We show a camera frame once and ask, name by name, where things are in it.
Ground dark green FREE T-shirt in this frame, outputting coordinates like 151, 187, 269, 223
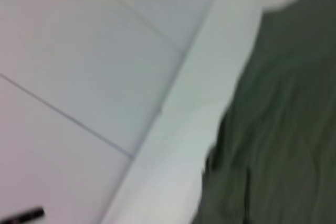
193, 0, 336, 224

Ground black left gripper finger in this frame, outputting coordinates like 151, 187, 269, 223
0, 206, 45, 224

